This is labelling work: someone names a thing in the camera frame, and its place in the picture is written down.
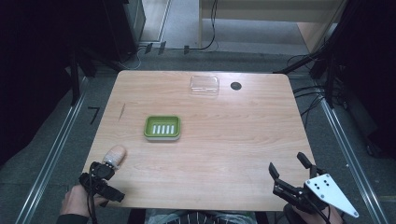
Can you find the beige soap bar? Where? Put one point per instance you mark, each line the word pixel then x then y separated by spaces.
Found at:
pixel 115 155

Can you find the person's left hand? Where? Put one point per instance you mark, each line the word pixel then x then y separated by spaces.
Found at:
pixel 74 202

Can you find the green soap dish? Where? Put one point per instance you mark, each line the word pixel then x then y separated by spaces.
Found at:
pixel 162 128

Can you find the person's striped clothing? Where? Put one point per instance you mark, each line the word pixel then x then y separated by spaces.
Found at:
pixel 199 217

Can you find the metal floor rail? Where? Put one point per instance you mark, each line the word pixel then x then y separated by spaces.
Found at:
pixel 351 161
pixel 51 155

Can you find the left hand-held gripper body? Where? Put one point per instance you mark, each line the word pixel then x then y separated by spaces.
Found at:
pixel 102 189

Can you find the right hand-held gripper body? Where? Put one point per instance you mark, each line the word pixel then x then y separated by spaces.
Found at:
pixel 320 191

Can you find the black cabinet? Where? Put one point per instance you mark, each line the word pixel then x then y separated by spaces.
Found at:
pixel 123 28

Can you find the person's dark sleeve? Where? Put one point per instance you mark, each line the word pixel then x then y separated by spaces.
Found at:
pixel 71 219

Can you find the clear plastic box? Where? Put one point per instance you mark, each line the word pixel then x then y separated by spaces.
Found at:
pixel 204 85

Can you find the light wooden furniture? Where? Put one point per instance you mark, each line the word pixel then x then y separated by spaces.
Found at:
pixel 271 11

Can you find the person's right hand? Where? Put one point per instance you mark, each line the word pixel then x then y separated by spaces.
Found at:
pixel 314 215

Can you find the black metal stand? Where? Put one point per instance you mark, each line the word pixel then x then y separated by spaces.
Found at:
pixel 74 77

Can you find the black round table cap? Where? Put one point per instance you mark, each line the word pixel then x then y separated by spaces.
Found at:
pixel 236 86

